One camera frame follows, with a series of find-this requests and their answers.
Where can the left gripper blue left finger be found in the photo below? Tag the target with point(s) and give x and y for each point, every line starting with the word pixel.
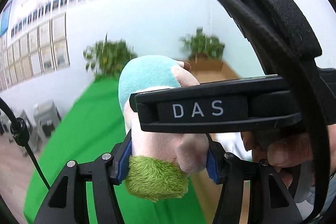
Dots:
pixel 121 154

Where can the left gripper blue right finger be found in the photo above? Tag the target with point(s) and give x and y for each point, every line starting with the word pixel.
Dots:
pixel 214 160

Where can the pink teal plush pig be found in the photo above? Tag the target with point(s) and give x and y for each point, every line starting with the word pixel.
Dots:
pixel 162 158

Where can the person's right hand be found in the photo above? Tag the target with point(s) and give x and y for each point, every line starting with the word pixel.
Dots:
pixel 281 154

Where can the green table cloth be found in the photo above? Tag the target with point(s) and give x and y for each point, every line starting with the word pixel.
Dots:
pixel 91 128

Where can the grey plastic stool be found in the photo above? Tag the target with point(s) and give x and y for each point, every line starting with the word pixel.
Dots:
pixel 47 118

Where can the brown cardboard box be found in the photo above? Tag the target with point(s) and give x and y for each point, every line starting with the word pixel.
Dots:
pixel 206 71

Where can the left potted plant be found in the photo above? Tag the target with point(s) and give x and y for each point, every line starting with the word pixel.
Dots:
pixel 106 58

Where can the potted plant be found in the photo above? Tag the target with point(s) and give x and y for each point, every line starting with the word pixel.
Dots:
pixel 106 58
pixel 202 46

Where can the right potted plant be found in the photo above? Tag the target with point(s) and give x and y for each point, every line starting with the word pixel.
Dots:
pixel 202 46

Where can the framed certificates wall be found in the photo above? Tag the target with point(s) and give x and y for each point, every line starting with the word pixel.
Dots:
pixel 37 42

